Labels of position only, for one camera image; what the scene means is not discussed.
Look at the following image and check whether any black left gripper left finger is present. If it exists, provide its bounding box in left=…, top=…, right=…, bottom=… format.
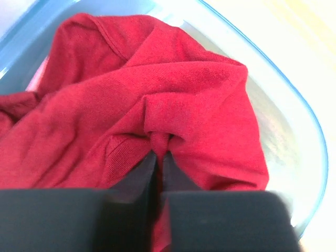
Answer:
left=1, top=152, right=156, bottom=251

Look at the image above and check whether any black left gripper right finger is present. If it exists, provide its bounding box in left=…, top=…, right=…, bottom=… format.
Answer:
left=162, top=153, right=299, bottom=251

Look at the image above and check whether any dark red t-shirt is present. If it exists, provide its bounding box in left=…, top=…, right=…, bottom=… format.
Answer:
left=1, top=14, right=269, bottom=251

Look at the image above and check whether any clear blue plastic bin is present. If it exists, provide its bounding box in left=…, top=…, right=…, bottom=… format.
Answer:
left=1, top=1, right=329, bottom=237

